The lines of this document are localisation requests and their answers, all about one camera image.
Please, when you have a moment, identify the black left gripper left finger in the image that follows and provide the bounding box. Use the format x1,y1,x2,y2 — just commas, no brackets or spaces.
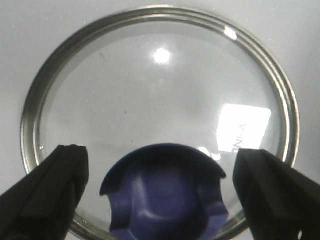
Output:
0,145,89,240

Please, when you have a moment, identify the glass lid with blue knob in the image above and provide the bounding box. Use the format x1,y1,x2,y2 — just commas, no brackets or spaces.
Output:
20,4,300,240

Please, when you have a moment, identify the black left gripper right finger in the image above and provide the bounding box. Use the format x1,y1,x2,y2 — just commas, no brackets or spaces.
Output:
232,149,320,240

